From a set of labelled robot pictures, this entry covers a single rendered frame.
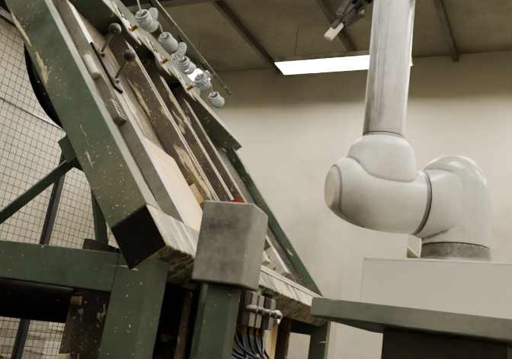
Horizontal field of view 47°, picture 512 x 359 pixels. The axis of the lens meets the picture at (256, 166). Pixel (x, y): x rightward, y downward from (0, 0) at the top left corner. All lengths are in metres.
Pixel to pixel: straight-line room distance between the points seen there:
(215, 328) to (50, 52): 0.88
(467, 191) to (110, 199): 0.83
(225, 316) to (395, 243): 4.45
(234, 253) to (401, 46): 0.63
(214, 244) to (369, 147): 0.41
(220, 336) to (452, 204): 0.59
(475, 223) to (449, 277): 0.19
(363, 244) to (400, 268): 4.46
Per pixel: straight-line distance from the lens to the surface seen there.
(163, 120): 2.24
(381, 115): 1.42
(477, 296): 1.28
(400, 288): 1.30
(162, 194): 1.69
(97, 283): 1.43
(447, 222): 1.41
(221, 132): 3.55
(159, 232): 1.37
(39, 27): 1.81
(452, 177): 1.44
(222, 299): 1.32
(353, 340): 5.69
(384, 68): 1.46
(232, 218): 1.31
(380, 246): 5.72
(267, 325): 1.82
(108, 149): 1.51
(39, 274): 1.53
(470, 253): 1.41
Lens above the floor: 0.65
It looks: 16 degrees up
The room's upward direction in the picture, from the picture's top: 9 degrees clockwise
